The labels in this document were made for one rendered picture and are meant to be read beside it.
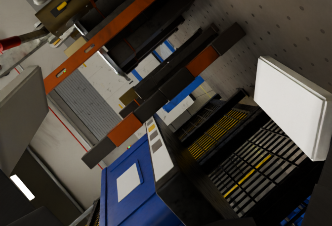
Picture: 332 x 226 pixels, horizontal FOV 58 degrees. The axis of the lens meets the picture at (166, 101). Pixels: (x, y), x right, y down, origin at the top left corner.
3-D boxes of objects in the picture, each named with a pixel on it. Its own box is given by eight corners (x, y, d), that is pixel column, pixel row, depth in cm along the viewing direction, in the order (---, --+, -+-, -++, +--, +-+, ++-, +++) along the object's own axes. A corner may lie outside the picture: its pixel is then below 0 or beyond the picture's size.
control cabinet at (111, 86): (176, 75, 865) (111, 132, 857) (175, 78, 919) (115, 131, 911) (121, 14, 873) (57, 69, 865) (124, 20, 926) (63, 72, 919)
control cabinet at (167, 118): (187, 100, 1105) (137, 144, 1097) (178, 89, 1103) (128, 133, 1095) (197, 100, 865) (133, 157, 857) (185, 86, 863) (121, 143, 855)
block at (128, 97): (195, 31, 107) (119, 98, 106) (200, 27, 99) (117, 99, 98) (209, 48, 108) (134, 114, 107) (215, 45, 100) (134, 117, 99)
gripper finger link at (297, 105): (324, 99, 12) (342, 98, 12) (257, 55, 18) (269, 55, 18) (311, 162, 13) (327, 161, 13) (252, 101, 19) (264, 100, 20)
